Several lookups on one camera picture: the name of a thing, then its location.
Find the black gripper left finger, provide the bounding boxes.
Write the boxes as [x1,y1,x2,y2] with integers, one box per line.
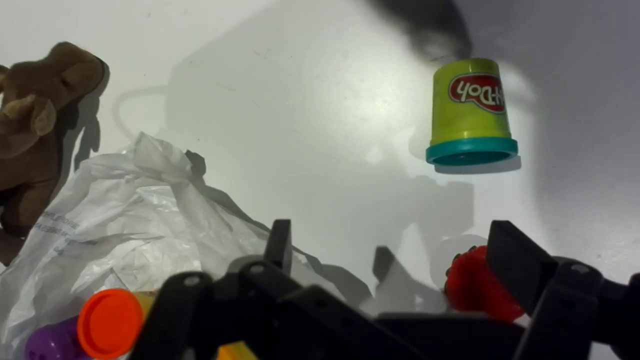
[125,217,427,360]

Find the orange lid dough tub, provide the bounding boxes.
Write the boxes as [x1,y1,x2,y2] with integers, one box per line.
[75,286,148,360]

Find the clear plastic bag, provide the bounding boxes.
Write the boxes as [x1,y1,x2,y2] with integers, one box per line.
[0,130,375,360]

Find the small red dough tub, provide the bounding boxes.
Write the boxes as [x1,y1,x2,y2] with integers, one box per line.
[442,244,530,326]

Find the brown plush moose toy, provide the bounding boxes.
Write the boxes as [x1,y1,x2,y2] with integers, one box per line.
[0,39,111,265]

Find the green dough tub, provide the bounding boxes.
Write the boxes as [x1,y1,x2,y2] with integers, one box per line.
[423,55,519,168]

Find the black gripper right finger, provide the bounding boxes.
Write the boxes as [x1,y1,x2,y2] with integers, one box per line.
[483,219,640,360]

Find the dark purple dough tub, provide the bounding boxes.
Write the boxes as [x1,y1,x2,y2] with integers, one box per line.
[23,314,92,360]

